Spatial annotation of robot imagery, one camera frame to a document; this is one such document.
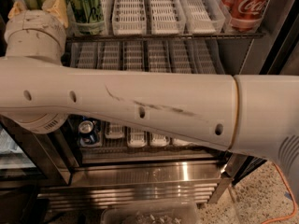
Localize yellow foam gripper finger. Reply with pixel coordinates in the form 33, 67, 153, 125
42, 0, 68, 28
7, 0, 27, 19

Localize shelf tray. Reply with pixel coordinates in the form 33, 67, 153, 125
193, 39, 225, 75
105, 122, 125, 139
123, 41, 144, 71
70, 42, 97, 69
97, 42, 121, 70
127, 128, 147, 148
180, 0, 225, 35
148, 40, 171, 73
172, 138, 192, 147
148, 0, 186, 35
112, 0, 147, 35
169, 41, 193, 74
149, 133, 170, 147

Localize front red cola can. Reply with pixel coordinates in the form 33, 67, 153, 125
231, 0, 267, 32

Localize open right fridge door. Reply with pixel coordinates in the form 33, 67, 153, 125
230, 0, 299, 188

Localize fridge base grille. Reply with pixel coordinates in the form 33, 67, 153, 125
38, 161, 232, 212

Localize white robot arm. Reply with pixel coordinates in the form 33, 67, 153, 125
0, 0, 299, 195

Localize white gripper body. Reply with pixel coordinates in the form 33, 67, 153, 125
5, 10, 66, 46

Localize left glass fridge door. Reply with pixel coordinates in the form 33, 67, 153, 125
0, 117, 81, 189

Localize clear plastic bin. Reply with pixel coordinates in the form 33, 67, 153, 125
100, 201, 201, 224

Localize rear blue soda can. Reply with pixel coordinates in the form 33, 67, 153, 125
81, 118, 100, 129

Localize orange cable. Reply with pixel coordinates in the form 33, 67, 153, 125
261, 162, 298, 224

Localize right green can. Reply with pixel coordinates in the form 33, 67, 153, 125
69, 0, 105, 35

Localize top wire shelf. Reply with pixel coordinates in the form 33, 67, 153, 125
66, 32, 266, 43

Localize front blue soda can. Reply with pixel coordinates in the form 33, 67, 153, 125
78, 120, 98, 146

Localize wire shelf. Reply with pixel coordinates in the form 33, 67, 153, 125
66, 32, 266, 43
80, 140, 211, 155

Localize blue soda can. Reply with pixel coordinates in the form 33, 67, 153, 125
81, 118, 100, 129
78, 120, 98, 146

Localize bottom wire shelf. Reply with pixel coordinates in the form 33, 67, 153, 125
80, 140, 211, 155

